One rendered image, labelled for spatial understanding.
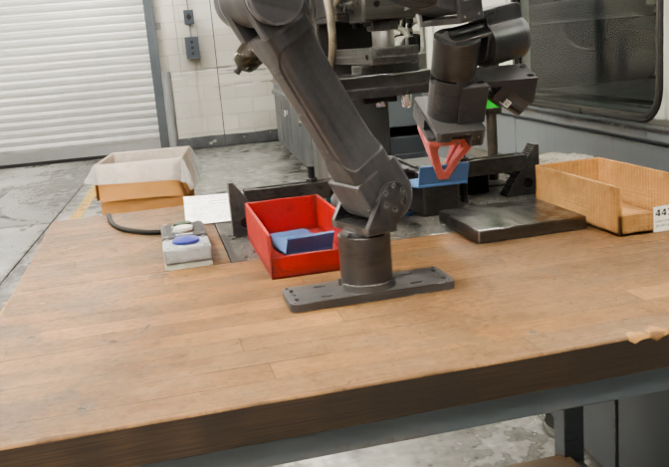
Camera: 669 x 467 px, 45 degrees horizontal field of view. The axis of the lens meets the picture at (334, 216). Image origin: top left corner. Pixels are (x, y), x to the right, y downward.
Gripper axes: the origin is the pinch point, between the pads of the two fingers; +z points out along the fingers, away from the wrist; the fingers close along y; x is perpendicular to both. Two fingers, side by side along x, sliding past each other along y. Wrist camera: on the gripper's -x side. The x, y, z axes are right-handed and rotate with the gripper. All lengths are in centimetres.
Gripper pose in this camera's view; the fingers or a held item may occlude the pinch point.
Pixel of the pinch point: (442, 172)
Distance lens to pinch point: 110.2
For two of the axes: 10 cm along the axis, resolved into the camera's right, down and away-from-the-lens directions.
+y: -2.1, -5.7, 8.0
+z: -0.1, 8.2, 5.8
